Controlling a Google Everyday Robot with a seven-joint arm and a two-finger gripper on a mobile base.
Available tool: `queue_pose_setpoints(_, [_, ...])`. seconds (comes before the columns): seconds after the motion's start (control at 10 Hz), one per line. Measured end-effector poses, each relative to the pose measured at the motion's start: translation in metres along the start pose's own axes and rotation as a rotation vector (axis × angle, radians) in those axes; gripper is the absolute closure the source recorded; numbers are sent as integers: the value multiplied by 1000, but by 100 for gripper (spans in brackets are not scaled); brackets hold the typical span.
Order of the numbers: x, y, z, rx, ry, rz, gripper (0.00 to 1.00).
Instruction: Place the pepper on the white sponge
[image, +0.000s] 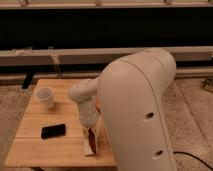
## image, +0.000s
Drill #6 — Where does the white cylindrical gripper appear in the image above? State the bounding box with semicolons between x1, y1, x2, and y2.
78;98;99;128

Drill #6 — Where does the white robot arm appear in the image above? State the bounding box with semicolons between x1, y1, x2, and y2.
69;48;177;171

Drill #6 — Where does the black rectangular block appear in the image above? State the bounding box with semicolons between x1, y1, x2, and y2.
41;124;66;139

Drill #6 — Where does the white paper cup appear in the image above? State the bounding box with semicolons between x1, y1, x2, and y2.
35;87;55;109

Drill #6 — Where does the wooden cutting board table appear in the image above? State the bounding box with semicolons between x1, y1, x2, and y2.
5;79;115;168

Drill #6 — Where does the black cable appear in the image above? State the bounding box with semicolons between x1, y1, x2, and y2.
173;150;213;171

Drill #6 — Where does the white window rail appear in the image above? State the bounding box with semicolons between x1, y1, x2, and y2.
0;46;213;67

